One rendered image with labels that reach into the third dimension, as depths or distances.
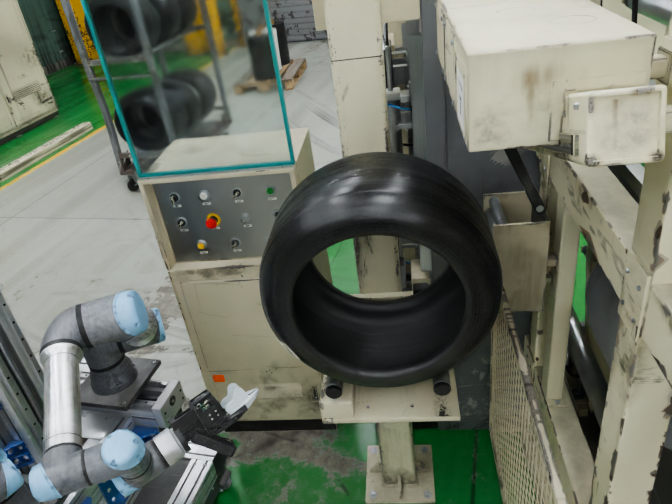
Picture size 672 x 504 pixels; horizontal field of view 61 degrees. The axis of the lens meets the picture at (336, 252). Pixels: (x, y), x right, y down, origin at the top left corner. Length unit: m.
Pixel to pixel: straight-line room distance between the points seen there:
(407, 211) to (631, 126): 0.52
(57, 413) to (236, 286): 0.97
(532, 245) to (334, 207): 0.64
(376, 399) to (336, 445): 0.99
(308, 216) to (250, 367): 1.29
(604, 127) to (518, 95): 0.13
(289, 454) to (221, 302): 0.77
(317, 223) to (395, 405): 0.62
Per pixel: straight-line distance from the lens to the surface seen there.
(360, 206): 1.19
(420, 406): 1.60
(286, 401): 2.52
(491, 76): 0.85
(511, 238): 1.61
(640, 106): 0.82
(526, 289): 1.71
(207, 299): 2.24
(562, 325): 1.83
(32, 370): 1.88
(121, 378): 2.02
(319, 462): 2.55
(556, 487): 1.22
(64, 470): 1.31
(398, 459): 2.30
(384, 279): 1.73
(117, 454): 1.27
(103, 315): 1.51
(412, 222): 1.19
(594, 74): 0.88
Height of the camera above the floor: 1.97
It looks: 31 degrees down
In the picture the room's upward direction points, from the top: 8 degrees counter-clockwise
